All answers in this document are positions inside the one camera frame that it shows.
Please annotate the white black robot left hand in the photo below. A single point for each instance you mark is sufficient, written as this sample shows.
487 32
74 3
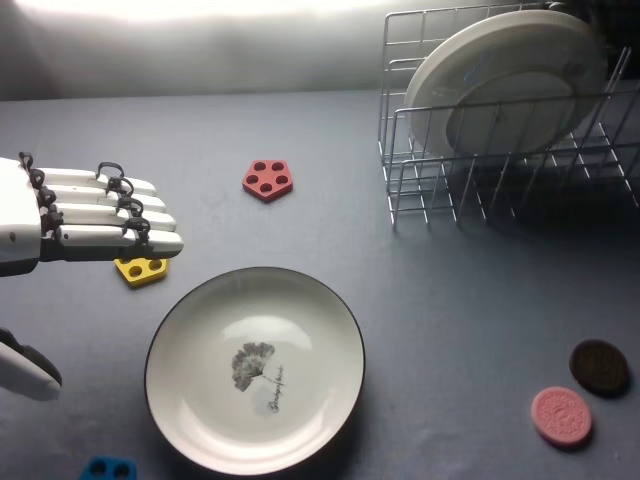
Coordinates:
75 220

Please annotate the small white ginkgo print plate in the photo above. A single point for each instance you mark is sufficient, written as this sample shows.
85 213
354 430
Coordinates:
500 75

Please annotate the large white ginkgo print plate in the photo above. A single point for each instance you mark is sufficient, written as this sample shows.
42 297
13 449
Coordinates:
225 410

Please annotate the yellow pentagon block with holes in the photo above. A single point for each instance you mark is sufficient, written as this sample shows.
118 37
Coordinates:
140 272

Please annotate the red pentagon block with holes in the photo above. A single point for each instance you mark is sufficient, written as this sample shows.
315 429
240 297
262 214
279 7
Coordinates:
267 182

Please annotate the blue pentagon block with holes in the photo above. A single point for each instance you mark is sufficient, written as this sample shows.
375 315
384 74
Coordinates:
107 469

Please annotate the grey table cloth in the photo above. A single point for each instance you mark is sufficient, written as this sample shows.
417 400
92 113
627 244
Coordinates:
425 300

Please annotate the pink sandwich cookie toy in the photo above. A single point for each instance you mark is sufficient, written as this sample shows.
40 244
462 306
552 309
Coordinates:
561 416

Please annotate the brown sandwich cookie toy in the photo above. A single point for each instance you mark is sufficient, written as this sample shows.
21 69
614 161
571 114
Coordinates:
600 367

